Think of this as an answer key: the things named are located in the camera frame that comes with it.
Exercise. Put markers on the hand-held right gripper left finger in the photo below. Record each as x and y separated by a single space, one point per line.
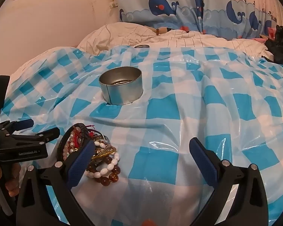
81 162

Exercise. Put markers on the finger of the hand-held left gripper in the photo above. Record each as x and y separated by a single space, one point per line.
18 124
37 137

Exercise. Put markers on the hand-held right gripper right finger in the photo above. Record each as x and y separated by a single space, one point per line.
202 160

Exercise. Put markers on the gold bangle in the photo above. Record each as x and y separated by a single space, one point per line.
106 155

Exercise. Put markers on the silver bangle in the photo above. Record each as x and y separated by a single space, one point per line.
103 137

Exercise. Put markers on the round metal tin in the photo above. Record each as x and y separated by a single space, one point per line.
122 91

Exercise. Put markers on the person's left hand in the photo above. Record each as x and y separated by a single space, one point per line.
13 186

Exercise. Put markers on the blue white checked plastic sheet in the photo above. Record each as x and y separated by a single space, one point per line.
179 122

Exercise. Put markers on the round metal tin lid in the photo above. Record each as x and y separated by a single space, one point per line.
141 46

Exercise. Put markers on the white striped quilt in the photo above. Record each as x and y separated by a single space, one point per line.
122 35

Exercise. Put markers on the dark brown object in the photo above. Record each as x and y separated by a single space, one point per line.
162 31

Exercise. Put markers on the black cloth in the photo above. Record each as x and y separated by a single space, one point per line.
281 44

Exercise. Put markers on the pink cloth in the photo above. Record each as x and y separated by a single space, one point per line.
271 31

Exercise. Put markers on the blue whale print curtain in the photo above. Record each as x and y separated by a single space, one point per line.
155 4

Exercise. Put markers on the white wall charger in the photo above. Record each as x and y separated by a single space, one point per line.
113 3

